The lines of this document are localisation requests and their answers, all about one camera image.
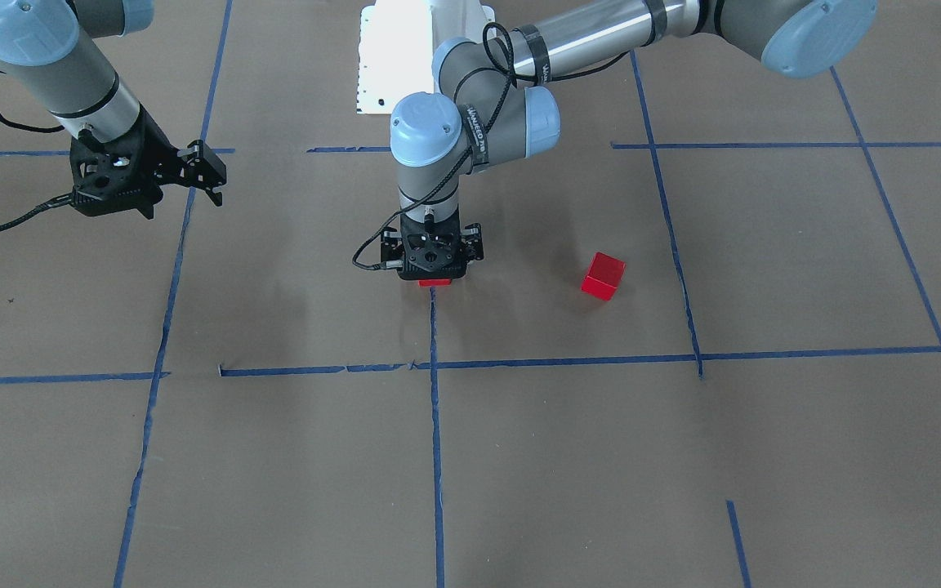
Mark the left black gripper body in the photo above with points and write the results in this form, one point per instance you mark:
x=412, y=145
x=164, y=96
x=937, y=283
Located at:
x=474, y=242

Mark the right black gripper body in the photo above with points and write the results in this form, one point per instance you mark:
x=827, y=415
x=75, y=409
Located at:
x=158, y=153

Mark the red block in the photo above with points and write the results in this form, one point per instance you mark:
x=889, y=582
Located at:
x=434, y=282
x=603, y=276

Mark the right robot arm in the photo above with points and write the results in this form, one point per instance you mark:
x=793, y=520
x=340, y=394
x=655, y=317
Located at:
x=49, y=46

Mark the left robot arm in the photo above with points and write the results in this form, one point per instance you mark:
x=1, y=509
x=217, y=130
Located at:
x=491, y=102

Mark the white camera mast base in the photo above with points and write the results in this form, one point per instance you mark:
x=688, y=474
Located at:
x=397, y=41

